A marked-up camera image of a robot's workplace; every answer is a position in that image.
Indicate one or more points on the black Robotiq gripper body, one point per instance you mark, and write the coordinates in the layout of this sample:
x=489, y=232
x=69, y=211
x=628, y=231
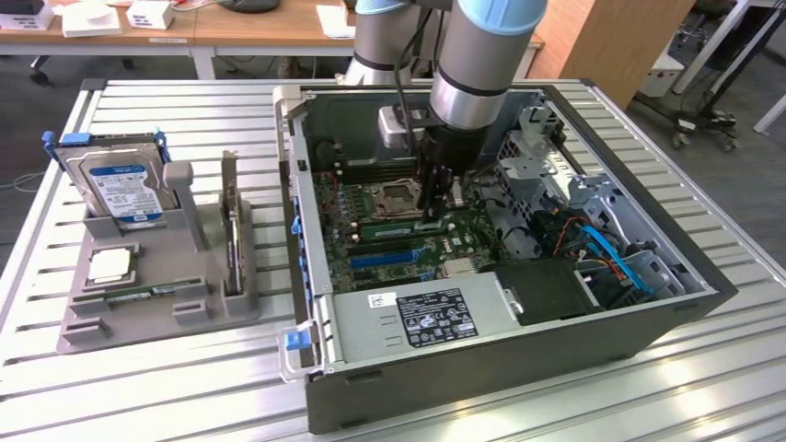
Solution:
x=454, y=149

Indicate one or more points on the green RAM stick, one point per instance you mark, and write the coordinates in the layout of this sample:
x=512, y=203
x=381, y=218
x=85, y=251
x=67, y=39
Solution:
x=135, y=294
x=393, y=231

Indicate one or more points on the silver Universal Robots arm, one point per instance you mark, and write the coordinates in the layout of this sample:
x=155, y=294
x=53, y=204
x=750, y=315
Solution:
x=473, y=64

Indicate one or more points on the RAM slot black latches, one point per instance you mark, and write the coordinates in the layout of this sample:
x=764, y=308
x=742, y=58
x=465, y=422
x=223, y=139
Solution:
x=393, y=219
x=381, y=167

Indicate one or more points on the RAM slot white latches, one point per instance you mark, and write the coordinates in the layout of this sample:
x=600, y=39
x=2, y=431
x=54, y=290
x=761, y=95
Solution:
x=381, y=163

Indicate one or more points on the metal CPU socket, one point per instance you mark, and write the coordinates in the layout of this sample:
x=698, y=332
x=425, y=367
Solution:
x=393, y=198

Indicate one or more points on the green motherboard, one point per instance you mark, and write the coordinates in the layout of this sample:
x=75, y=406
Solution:
x=461, y=248

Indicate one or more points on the silver metal disk bay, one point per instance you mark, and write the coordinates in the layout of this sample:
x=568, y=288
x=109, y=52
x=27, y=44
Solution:
x=529, y=177

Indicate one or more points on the long black expansion slot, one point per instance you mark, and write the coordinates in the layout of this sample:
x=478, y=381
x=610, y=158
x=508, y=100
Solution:
x=374, y=251

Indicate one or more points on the silver chipset heatsink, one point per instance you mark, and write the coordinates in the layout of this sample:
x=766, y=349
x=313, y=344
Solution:
x=461, y=268

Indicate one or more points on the blue expansion slot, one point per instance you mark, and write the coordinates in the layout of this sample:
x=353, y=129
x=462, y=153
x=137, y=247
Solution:
x=381, y=260

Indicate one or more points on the blue card retainer clip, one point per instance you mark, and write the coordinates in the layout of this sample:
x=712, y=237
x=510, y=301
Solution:
x=294, y=221
x=303, y=266

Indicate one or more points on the black fan shroud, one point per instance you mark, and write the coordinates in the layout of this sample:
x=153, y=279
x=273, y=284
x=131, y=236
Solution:
x=541, y=290

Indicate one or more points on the silver power supply unit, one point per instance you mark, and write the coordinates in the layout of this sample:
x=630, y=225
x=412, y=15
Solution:
x=362, y=331

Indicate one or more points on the wooden cabinet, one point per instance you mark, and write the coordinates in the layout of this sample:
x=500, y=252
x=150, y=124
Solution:
x=602, y=46

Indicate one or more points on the graphics card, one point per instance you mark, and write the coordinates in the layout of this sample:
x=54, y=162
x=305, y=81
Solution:
x=233, y=230

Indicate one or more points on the white paper stack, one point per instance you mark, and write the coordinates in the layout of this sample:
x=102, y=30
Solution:
x=334, y=20

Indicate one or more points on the white box red button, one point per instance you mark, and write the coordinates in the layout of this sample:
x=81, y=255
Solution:
x=664, y=73

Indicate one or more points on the blue case release latch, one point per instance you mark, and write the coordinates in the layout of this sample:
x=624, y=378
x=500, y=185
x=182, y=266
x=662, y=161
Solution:
x=295, y=341

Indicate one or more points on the black wheeled stand base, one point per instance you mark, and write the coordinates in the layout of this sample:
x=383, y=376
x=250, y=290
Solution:
x=706, y=122

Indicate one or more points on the black open PC case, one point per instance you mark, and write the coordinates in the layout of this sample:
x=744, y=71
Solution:
x=492, y=391

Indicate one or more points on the grey parts rack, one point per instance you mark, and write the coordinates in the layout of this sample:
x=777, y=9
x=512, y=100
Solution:
x=178, y=271

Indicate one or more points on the black rounded desk device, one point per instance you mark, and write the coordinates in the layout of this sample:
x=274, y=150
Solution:
x=249, y=5

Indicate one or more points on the hard disk blue label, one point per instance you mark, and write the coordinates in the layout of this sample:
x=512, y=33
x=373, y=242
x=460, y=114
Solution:
x=117, y=184

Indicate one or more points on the silver CPU chip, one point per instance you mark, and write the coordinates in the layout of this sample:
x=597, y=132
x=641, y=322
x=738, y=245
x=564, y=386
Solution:
x=111, y=266

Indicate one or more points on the white labelled box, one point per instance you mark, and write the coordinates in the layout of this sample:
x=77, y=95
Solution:
x=150, y=14

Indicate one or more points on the blue disk caddy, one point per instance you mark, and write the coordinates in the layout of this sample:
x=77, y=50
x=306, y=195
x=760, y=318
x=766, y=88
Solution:
x=75, y=139

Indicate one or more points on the white flat carton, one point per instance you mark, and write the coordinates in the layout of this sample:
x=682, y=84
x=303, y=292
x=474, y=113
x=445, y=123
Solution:
x=93, y=20

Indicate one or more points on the black chair base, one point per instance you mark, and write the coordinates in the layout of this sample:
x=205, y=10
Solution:
x=41, y=69

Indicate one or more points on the white box black lid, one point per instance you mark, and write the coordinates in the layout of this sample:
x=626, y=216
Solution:
x=25, y=18

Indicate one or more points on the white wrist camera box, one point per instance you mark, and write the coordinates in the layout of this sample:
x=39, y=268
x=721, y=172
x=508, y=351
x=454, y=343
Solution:
x=395, y=129

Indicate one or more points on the wooden desk white frame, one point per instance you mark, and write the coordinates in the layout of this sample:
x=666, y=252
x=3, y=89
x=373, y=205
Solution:
x=295, y=27
x=154, y=37

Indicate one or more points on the white table frame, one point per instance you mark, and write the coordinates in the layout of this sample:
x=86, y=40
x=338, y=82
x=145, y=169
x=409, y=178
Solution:
x=713, y=46

